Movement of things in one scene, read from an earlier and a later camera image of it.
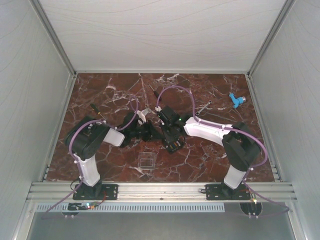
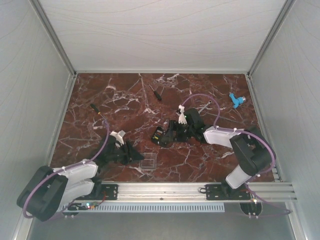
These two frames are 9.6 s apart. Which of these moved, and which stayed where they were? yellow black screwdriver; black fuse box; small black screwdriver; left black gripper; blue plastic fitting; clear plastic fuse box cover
Moved: left black gripper; black fuse box
Stayed: clear plastic fuse box cover; blue plastic fitting; yellow black screwdriver; small black screwdriver
